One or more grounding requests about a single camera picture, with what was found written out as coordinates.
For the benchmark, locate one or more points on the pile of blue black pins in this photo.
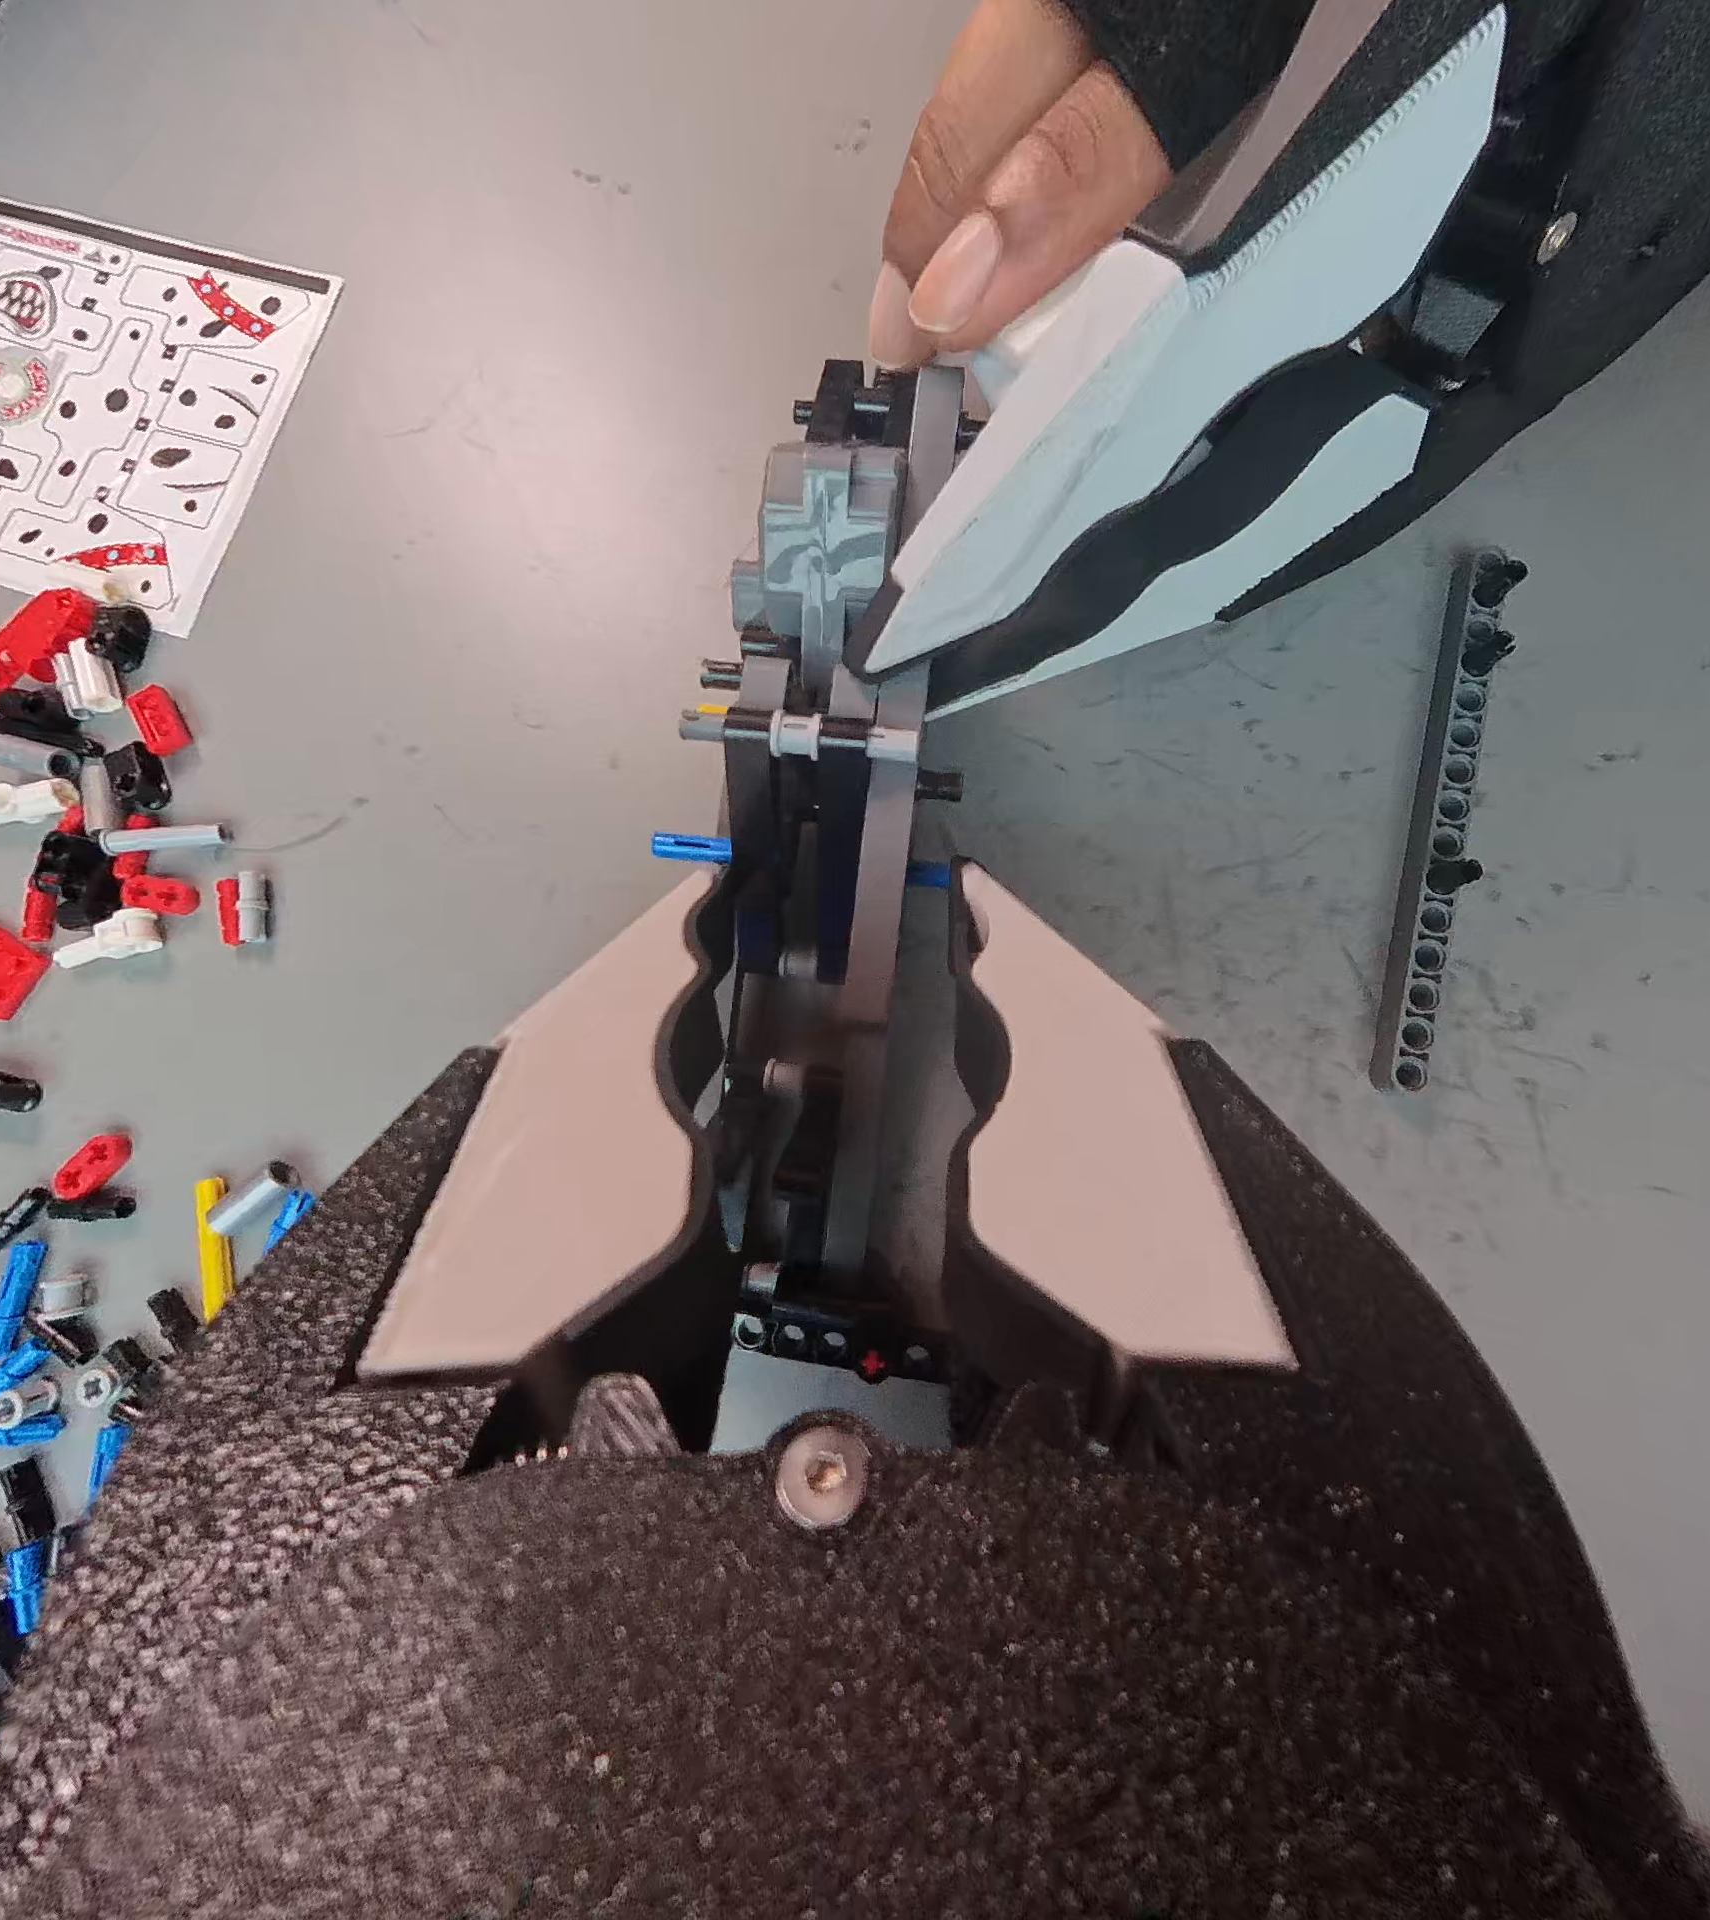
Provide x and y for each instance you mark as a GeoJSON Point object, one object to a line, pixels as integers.
{"type": "Point", "coordinates": [15, 1397]}

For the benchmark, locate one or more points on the person's right hand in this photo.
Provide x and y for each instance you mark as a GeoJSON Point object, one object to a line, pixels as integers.
{"type": "Point", "coordinates": [1005, 165]}

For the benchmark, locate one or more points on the long grey beam black pins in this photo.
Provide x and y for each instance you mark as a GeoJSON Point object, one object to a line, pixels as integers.
{"type": "Point", "coordinates": [1446, 842]}

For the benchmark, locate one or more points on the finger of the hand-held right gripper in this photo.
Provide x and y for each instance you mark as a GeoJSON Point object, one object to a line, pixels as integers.
{"type": "Point", "coordinates": [1306, 495]}
{"type": "Point", "coordinates": [1243, 283]}

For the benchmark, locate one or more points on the sticker sheet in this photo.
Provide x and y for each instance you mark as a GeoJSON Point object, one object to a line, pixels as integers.
{"type": "Point", "coordinates": [105, 390]}

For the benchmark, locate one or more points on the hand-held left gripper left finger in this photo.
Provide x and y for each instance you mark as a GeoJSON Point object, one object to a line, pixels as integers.
{"type": "Point", "coordinates": [540, 1200]}

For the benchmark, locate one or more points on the toy truck chassis assembly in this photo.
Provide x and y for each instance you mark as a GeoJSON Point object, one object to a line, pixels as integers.
{"type": "Point", "coordinates": [824, 538]}

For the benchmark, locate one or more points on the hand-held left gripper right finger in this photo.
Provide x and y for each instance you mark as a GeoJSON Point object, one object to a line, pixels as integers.
{"type": "Point", "coordinates": [1124, 1200]}

